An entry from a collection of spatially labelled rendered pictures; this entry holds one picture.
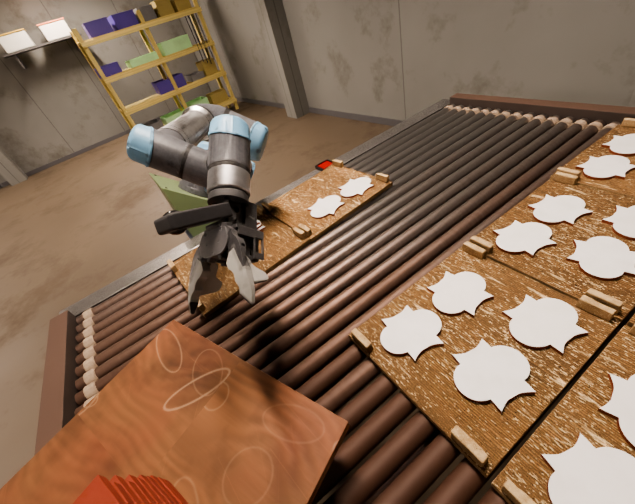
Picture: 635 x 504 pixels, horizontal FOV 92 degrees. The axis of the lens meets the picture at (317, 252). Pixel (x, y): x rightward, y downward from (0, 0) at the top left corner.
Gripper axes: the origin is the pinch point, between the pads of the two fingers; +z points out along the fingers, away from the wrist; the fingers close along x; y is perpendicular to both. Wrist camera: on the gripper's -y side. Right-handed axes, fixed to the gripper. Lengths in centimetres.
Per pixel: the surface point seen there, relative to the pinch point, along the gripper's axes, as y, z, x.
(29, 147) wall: 87, -425, 784
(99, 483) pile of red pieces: -12.6, 19.3, 2.8
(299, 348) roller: 31.0, 7.3, 8.8
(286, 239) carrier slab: 47, -28, 26
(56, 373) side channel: 1, 10, 71
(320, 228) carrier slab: 54, -31, 16
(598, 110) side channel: 115, -72, -73
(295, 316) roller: 35.4, -0.8, 13.4
